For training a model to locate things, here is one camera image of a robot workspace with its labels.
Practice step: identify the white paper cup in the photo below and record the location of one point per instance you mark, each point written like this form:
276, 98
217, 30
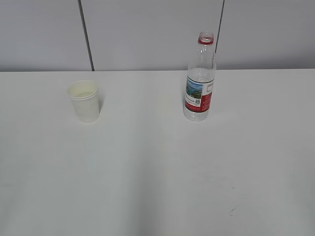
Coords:
84, 99

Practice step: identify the clear water bottle red label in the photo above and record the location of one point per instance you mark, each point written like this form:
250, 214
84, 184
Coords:
200, 79

